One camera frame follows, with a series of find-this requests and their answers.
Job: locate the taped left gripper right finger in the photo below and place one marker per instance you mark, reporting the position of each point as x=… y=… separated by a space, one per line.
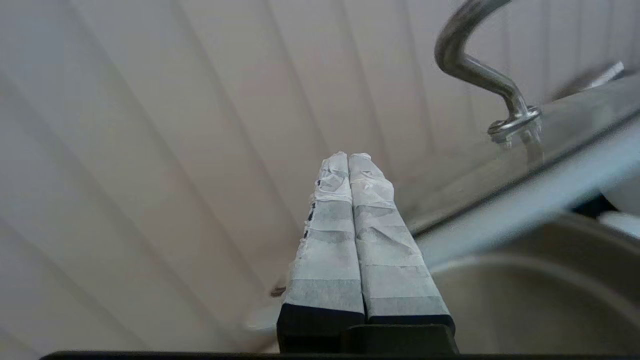
x=390 y=260

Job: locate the white cooking pot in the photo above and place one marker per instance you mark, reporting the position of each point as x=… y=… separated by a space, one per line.
x=525 y=300
x=625 y=222

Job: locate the glass lid white rim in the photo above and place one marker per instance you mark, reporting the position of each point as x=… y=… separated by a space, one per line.
x=500 y=215

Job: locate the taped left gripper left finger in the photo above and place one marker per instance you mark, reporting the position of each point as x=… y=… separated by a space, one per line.
x=327 y=260

